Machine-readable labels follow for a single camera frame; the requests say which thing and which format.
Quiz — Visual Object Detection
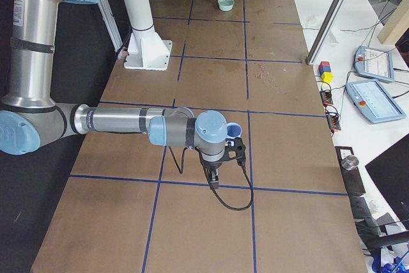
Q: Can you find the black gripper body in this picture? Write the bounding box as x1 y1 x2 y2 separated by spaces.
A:
199 137 247 177

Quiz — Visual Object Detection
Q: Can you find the light green bowl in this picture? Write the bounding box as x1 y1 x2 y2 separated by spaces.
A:
217 0 235 12

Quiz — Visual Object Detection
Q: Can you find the blue-grey plastic cup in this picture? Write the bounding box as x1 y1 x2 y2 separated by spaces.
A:
226 122 242 139

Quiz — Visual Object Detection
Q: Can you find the black power adapter far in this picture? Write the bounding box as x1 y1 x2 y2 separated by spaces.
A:
325 111 341 133

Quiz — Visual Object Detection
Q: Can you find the metal cup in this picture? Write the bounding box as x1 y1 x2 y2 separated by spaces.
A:
341 155 359 171

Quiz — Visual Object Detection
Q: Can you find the yellow cube block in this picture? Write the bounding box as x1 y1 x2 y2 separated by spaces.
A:
320 72 333 84

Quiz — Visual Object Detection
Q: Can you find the blue cube block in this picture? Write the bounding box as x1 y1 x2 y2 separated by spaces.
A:
318 66 332 75

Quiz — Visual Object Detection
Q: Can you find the black box under cup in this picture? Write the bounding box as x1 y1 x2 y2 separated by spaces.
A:
335 146 366 196

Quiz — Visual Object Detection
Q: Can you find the red cube block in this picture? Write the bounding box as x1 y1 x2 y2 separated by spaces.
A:
319 61 330 69

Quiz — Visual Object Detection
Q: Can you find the near teach pendant tablet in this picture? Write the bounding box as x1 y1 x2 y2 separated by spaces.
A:
346 79 406 124

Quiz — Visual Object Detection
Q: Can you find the teach pendant tablet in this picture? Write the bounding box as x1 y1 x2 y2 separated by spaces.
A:
353 46 395 82
346 79 406 124

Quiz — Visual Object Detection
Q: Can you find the black monitor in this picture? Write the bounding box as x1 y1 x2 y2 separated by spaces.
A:
366 135 408 226

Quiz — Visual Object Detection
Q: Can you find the far teach pendant tablet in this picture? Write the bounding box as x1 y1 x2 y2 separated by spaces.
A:
353 46 395 82

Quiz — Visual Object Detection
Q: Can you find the wooden board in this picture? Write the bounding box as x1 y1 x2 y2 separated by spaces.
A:
378 0 408 45

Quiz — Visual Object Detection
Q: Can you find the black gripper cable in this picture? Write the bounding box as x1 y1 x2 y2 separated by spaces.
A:
169 146 256 212

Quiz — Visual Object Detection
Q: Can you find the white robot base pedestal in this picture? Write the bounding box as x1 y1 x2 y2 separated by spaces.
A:
124 0 173 71

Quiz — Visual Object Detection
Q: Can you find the aluminium frame post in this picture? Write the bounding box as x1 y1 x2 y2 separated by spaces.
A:
305 0 345 65

